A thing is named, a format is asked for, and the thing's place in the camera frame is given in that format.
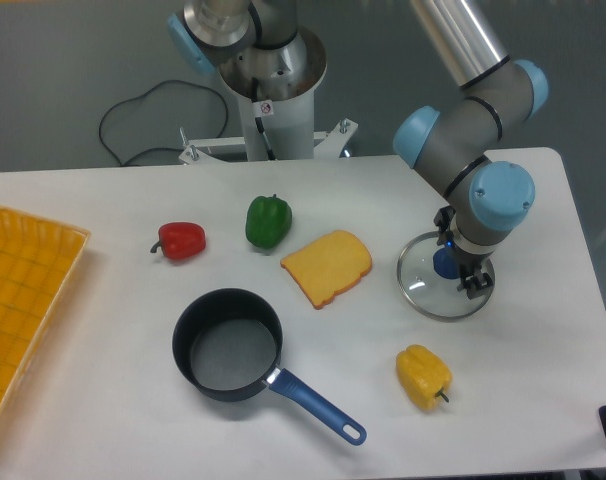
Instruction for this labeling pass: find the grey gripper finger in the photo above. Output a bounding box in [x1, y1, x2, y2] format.
[457, 270, 493, 299]

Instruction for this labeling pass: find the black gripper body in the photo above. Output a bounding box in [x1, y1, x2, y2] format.
[450, 239, 496, 278]

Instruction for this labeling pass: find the glass lid blue knob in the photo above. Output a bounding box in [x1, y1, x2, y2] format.
[396, 232, 495, 322]

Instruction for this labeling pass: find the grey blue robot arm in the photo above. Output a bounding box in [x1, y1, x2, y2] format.
[167, 1, 549, 299]

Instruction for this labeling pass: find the yellow bell pepper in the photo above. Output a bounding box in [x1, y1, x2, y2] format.
[396, 344, 453, 412]

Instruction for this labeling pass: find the toy toast slice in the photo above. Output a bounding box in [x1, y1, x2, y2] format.
[280, 230, 372, 309]

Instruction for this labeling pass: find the green bell pepper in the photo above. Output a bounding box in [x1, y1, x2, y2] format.
[245, 194, 293, 250]

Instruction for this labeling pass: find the red bell pepper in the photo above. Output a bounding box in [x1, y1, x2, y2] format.
[150, 222, 206, 261]

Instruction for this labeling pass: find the yellow plastic basket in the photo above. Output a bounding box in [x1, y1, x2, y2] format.
[0, 206, 91, 418]

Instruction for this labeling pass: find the black saucepan blue handle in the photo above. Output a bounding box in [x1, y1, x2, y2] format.
[172, 288, 367, 446]

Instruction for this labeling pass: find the black cable on floor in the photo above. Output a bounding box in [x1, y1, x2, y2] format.
[98, 79, 230, 167]

